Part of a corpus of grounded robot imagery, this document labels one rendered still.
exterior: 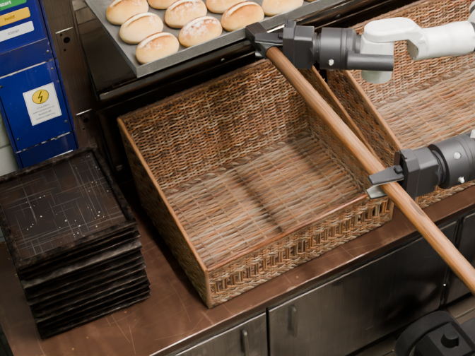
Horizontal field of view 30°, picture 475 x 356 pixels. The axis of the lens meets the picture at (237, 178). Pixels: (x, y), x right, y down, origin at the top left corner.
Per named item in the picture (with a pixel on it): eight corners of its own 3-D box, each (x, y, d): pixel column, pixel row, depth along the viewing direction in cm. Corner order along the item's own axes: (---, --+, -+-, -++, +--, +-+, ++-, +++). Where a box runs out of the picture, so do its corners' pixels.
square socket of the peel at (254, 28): (279, 55, 190) (279, 43, 188) (264, 61, 189) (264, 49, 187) (259, 32, 196) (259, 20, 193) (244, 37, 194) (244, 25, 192)
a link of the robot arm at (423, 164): (415, 174, 155) (476, 155, 158) (391, 138, 162) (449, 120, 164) (408, 220, 165) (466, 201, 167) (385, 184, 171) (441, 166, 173)
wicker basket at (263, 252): (126, 188, 247) (111, 115, 226) (298, 114, 264) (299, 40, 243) (208, 313, 217) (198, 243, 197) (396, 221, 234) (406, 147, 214)
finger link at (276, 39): (256, 34, 190) (285, 35, 189) (254, 44, 188) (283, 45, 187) (255, 28, 189) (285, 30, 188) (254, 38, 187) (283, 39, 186)
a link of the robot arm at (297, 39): (286, 55, 197) (340, 58, 196) (282, 84, 191) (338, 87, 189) (285, 9, 188) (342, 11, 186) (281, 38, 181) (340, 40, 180)
